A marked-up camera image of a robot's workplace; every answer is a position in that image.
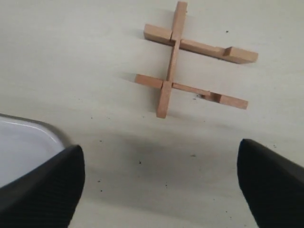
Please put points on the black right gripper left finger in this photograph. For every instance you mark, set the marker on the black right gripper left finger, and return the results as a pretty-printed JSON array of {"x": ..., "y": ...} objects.
[{"x": 47, "y": 196}]

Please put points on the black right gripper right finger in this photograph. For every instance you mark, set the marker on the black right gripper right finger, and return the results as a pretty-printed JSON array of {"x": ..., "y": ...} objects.
[{"x": 272, "y": 185}]

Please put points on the wooden notched piece three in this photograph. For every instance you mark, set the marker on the wooden notched piece three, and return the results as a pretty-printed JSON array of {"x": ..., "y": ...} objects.
[{"x": 230, "y": 54}]

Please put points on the wooden notched piece four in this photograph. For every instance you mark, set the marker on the wooden notched piece four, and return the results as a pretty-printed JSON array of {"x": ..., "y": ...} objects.
[{"x": 207, "y": 95}]

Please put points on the wooden notched piece two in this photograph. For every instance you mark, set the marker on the wooden notched piece two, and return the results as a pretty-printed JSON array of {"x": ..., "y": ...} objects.
[{"x": 177, "y": 30}]

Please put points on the white plastic tray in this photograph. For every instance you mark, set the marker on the white plastic tray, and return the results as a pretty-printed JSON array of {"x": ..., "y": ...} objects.
[{"x": 26, "y": 144}]

